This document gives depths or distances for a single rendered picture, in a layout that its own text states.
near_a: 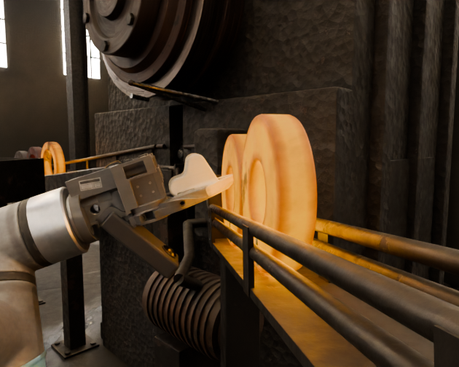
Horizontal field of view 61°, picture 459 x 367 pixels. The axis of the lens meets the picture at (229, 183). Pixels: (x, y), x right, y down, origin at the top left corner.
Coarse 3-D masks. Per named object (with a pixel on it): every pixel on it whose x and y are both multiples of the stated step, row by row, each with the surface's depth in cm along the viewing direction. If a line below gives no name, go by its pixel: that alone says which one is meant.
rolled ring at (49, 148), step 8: (48, 144) 149; (56, 144) 148; (48, 152) 154; (56, 152) 145; (48, 160) 156; (56, 160) 144; (64, 160) 146; (48, 168) 156; (56, 168) 145; (64, 168) 146
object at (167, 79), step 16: (208, 0) 81; (192, 16) 81; (208, 16) 82; (192, 32) 82; (208, 32) 84; (192, 48) 83; (208, 48) 87; (176, 64) 86; (192, 64) 88; (160, 80) 91; (176, 80) 91; (144, 96) 96; (160, 96) 102
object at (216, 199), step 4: (216, 176) 61; (220, 176) 61; (216, 196) 61; (220, 196) 61; (208, 200) 61; (212, 200) 61; (216, 200) 61; (220, 200) 61; (208, 204) 61; (216, 204) 61; (220, 204) 61; (208, 212) 61; (208, 216) 61; (216, 216) 61; (208, 220) 61; (220, 220) 61; (208, 224) 61; (208, 228) 61; (208, 232) 61; (216, 232) 61; (220, 232) 61; (208, 236) 61; (216, 236) 61; (220, 236) 61; (224, 236) 61
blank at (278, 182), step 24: (264, 120) 35; (288, 120) 34; (264, 144) 35; (288, 144) 32; (264, 168) 35; (288, 168) 31; (312, 168) 31; (264, 192) 42; (288, 192) 31; (312, 192) 31; (264, 216) 35; (288, 216) 31; (312, 216) 31; (312, 240) 32; (288, 264) 34
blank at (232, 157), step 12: (228, 144) 53; (240, 144) 48; (228, 156) 54; (240, 156) 47; (228, 168) 55; (240, 168) 46; (240, 180) 46; (228, 192) 57; (240, 192) 46; (228, 204) 56; (240, 204) 46
